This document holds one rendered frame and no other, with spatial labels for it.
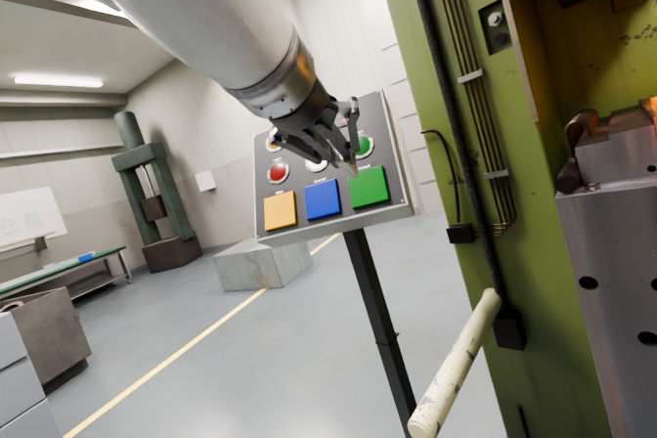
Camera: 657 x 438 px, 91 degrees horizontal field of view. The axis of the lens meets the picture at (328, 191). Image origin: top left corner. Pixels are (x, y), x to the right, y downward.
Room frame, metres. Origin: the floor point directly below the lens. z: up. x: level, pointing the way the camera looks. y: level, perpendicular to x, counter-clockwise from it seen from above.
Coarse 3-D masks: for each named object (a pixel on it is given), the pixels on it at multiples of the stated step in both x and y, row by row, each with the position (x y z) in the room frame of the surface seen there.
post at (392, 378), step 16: (352, 240) 0.77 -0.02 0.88; (352, 256) 0.78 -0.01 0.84; (368, 256) 0.78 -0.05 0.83; (368, 272) 0.77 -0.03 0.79; (368, 288) 0.77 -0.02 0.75; (368, 304) 0.78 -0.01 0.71; (384, 304) 0.79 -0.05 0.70; (384, 320) 0.77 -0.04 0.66; (384, 336) 0.77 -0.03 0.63; (384, 352) 0.78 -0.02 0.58; (400, 352) 0.79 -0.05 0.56; (384, 368) 0.79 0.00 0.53; (400, 368) 0.78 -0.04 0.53; (400, 384) 0.76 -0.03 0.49; (400, 400) 0.77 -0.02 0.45; (400, 416) 0.79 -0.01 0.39
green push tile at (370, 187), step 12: (372, 168) 0.64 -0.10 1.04; (348, 180) 0.66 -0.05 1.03; (360, 180) 0.65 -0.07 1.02; (372, 180) 0.63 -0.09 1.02; (384, 180) 0.62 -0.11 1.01; (360, 192) 0.64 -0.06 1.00; (372, 192) 0.62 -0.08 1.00; (384, 192) 0.61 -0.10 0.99; (360, 204) 0.62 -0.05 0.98; (372, 204) 0.62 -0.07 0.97
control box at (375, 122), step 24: (360, 96) 0.74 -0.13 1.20; (384, 96) 0.73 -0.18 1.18; (360, 120) 0.71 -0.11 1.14; (384, 120) 0.69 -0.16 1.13; (264, 144) 0.80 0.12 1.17; (384, 144) 0.66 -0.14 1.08; (264, 168) 0.77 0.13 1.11; (288, 168) 0.74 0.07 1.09; (312, 168) 0.71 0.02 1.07; (360, 168) 0.66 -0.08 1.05; (384, 168) 0.64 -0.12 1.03; (264, 192) 0.74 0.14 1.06; (408, 192) 0.64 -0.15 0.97; (264, 216) 0.72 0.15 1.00; (336, 216) 0.64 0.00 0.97; (360, 216) 0.62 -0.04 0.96; (384, 216) 0.64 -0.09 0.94; (408, 216) 0.65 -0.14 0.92; (264, 240) 0.69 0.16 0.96; (288, 240) 0.71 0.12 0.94
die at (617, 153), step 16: (624, 112) 0.71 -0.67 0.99; (640, 112) 0.63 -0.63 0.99; (656, 112) 0.51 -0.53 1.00; (608, 128) 0.62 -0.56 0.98; (624, 128) 0.51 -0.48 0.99; (640, 128) 0.48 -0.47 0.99; (656, 128) 0.47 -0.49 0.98; (592, 144) 0.52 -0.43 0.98; (608, 144) 0.51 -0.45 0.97; (624, 144) 0.49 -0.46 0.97; (640, 144) 0.48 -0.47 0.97; (656, 144) 0.47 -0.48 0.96; (592, 160) 0.52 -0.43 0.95; (608, 160) 0.51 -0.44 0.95; (624, 160) 0.50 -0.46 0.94; (640, 160) 0.48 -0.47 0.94; (656, 160) 0.47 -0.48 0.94; (592, 176) 0.53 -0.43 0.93; (608, 176) 0.51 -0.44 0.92; (624, 176) 0.50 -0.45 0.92; (640, 176) 0.49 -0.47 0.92
